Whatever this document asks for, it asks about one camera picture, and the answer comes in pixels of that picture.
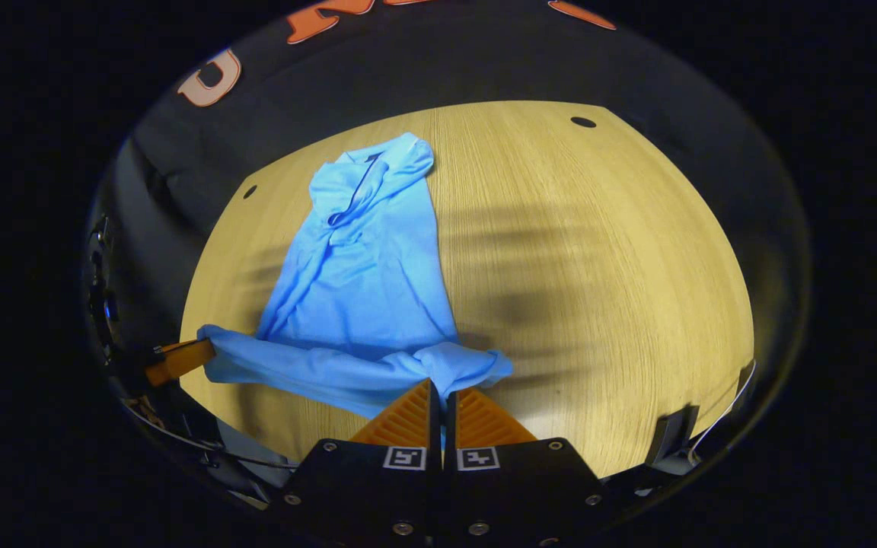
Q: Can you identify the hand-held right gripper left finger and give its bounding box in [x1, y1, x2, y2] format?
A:
[280, 378, 440, 545]

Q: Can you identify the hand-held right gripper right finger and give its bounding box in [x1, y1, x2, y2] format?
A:
[445, 386, 608, 545]

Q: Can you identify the light blue T-shirt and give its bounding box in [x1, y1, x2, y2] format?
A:
[196, 133, 515, 421]

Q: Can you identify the black block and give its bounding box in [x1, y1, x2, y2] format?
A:
[644, 406, 702, 469]

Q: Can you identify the white cable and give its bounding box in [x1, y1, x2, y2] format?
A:
[688, 362, 757, 467]

